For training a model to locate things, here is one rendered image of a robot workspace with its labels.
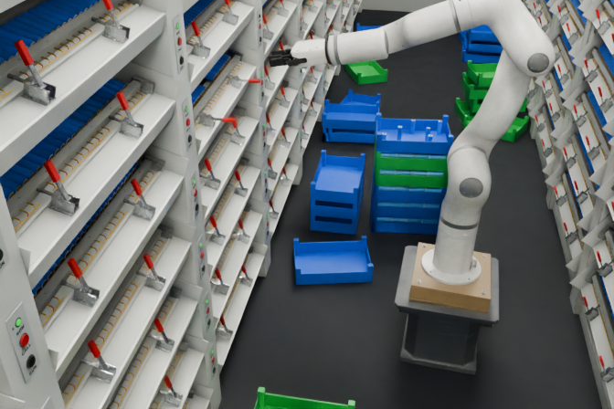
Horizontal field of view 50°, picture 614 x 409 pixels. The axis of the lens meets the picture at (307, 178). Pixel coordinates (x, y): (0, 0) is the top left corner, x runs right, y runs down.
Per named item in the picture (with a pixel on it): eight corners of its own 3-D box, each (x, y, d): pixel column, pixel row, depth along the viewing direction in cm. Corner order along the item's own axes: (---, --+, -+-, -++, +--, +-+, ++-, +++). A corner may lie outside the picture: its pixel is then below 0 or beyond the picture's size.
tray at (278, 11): (294, 14, 273) (304, -17, 266) (259, 68, 223) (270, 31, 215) (248, -4, 273) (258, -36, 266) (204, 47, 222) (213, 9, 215)
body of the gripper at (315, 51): (333, 31, 185) (295, 36, 188) (327, 44, 176) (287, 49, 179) (338, 57, 188) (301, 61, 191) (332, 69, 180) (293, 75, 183)
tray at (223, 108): (253, 78, 215) (260, 52, 209) (193, 171, 164) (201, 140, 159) (195, 57, 214) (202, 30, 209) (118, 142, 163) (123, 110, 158)
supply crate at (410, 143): (445, 131, 279) (448, 114, 275) (451, 154, 262) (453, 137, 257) (375, 129, 281) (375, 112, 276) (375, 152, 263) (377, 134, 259)
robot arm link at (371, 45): (342, 34, 186) (335, 34, 177) (387, 27, 182) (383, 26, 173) (345, 64, 187) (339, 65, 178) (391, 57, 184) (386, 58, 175)
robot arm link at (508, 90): (441, 185, 192) (439, 161, 206) (479, 199, 192) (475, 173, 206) (521, 28, 167) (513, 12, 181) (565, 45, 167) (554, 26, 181)
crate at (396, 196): (439, 179, 291) (441, 163, 287) (444, 204, 274) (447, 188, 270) (372, 176, 293) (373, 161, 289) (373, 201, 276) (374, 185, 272)
